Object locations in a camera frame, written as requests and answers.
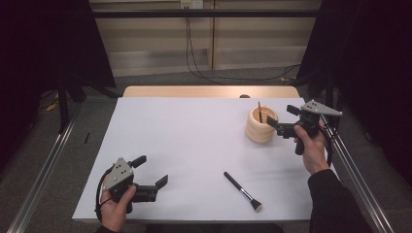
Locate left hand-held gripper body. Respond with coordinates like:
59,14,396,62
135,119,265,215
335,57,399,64
102,157,159,215

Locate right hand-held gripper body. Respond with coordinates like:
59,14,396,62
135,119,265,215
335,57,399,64
276,99,344,156

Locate cream ringed brush holder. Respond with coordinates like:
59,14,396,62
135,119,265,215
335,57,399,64
244,105,280,145

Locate black makeup brush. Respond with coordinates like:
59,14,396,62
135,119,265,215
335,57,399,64
223,171,263,214

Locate person's right hand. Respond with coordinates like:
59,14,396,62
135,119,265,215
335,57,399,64
292,119,330,176

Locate person's left hand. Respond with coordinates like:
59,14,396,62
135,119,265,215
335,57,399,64
99,183,138,233

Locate black curtain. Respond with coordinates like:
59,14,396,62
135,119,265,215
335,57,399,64
294,0,412,187
0,0,117,173

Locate black metal stand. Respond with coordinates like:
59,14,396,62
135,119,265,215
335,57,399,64
55,72,120,134

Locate left hand-held gripper cable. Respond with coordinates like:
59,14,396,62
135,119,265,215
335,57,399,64
94,165,117,222

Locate hand-held gripper cable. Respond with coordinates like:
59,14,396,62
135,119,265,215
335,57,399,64
318,125,335,168
94,165,117,222

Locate right hand-held gripper cable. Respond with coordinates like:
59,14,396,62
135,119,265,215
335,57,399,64
318,125,335,168

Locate aluminium frame rail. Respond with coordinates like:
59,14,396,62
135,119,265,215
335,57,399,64
319,113,395,233
5,105,84,233

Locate black power cable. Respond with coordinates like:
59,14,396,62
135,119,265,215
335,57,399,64
185,8,302,86
187,8,302,83

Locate black horizontal frame bar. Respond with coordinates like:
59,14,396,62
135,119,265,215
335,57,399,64
91,9,323,19

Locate white wall socket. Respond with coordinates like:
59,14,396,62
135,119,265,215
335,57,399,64
180,0,204,10

